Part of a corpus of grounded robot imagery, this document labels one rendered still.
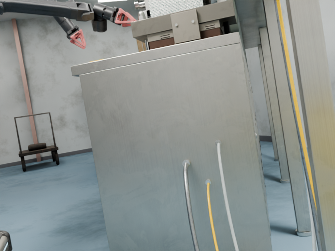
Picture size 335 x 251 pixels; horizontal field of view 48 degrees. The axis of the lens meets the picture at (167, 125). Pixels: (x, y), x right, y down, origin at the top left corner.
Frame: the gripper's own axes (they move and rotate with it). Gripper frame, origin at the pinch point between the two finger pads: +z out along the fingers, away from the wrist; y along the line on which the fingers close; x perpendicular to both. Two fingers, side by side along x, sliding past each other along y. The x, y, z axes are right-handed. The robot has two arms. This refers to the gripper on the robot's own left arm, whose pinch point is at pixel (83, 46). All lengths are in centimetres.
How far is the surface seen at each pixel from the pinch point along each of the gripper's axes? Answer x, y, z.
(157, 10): -29.9, -30.7, 10.4
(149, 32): -15, -48, 17
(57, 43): -76, 679, -127
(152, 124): 7, -51, 45
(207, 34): -30, -57, 31
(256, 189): -5, -68, 85
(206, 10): -34, -59, 24
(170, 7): -34.5, -33.6, 12.8
